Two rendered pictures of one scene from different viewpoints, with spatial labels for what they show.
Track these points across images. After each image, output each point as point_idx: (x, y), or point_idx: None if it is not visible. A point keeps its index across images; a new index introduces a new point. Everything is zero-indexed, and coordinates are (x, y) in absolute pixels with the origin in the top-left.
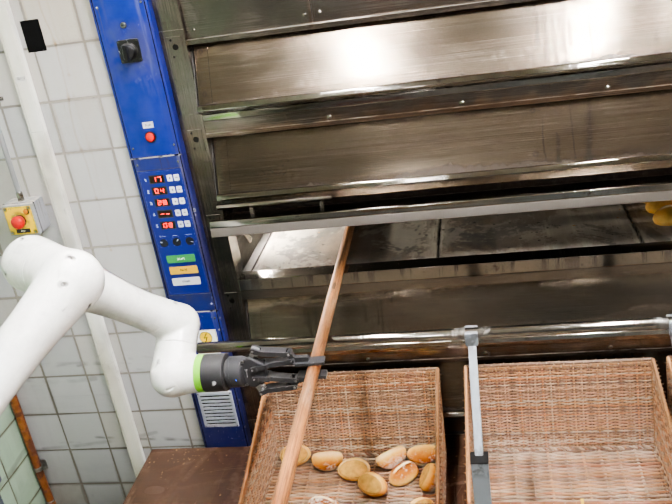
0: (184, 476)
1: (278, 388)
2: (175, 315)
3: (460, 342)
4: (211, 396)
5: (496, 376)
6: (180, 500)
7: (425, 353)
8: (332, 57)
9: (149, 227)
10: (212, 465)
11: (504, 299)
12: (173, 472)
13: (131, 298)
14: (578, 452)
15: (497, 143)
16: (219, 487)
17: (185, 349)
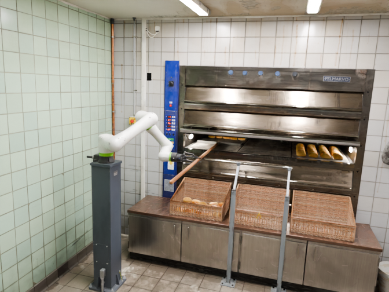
0: (155, 200)
1: (188, 163)
2: (168, 142)
3: (238, 175)
4: (168, 181)
5: (246, 188)
6: (153, 204)
7: (228, 178)
8: (219, 94)
9: (164, 129)
10: (163, 200)
11: (252, 166)
12: (152, 199)
13: (159, 132)
14: None
15: (256, 122)
16: (164, 203)
17: (168, 150)
